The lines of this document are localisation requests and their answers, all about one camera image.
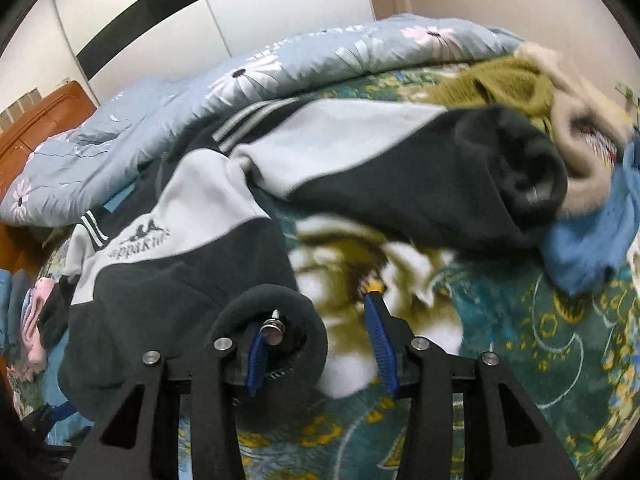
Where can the blue cloth garment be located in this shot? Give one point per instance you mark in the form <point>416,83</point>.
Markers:
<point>580,254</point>

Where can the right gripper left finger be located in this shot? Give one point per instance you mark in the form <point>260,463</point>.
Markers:
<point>138,438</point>

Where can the pink folded garment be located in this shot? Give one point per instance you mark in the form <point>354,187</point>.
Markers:
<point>33,357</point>

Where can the light blue floral quilt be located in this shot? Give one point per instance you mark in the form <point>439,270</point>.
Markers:
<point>86,165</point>

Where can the black and grey fleece jacket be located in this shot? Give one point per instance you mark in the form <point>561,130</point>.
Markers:
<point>190,254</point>

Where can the beige fuzzy garment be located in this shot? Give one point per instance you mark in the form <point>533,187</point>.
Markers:
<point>577,104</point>

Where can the white black striped wardrobe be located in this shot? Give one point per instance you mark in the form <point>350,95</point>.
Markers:
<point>106,45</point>

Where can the olive green knit sweater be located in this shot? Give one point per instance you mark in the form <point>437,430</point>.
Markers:
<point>509,81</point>

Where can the wooden headboard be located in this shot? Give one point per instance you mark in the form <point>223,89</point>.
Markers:
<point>65,108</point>

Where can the green floral bed blanket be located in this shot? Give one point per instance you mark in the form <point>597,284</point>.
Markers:
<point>577,357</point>

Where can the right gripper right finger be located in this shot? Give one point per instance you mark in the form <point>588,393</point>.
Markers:
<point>505,435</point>

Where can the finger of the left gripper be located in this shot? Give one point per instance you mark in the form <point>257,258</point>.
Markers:
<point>62,411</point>

